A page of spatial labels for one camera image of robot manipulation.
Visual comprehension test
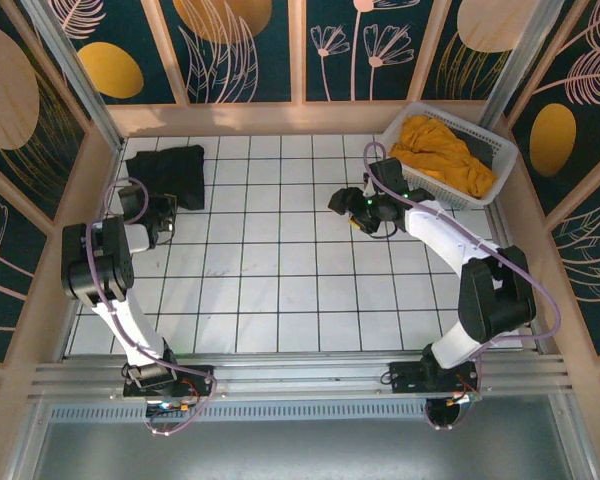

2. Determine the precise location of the black t-shirt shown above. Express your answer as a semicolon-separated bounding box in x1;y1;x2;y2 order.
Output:
124;144;207;212

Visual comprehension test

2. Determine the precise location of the orange t-shirt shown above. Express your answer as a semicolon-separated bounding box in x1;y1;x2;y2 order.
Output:
389;114;499;199

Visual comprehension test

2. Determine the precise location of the dark grey t-shirt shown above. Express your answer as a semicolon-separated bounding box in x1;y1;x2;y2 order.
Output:
458;133;497;169

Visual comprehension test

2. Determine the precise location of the white plastic basket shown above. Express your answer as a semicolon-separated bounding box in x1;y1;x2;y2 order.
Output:
379;101;519;212

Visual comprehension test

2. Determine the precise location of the grey metal sheet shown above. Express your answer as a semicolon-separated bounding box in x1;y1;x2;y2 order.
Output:
32;394;599;480

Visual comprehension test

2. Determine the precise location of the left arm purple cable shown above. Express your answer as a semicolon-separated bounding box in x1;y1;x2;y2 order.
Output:
83;176;219;438

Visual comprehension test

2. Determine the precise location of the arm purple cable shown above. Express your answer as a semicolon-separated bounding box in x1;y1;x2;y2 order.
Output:
83;176;219;438
362;141;563;432

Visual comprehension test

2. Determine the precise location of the left aluminium frame post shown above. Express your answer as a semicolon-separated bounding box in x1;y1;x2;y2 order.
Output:
20;0;127;152

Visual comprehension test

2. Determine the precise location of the aluminium frame post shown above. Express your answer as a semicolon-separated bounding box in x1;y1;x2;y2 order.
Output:
20;0;127;152
477;0;577;132

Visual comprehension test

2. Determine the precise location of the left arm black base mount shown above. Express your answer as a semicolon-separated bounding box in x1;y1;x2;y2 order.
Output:
122;363;216;400

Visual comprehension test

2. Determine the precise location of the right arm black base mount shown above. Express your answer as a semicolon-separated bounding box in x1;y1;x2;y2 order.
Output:
382;358;481;397

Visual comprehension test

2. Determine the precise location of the aluminium mounting rail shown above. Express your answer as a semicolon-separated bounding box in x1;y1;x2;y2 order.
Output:
28;351;575;402

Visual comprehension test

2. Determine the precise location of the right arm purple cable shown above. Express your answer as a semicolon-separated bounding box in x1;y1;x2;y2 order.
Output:
362;141;563;432

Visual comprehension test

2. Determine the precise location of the slotted metal cable duct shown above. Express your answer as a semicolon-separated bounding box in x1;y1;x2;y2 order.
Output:
46;401;557;422

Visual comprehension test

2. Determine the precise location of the right aluminium frame post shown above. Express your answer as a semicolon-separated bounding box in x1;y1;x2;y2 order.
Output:
477;0;577;132

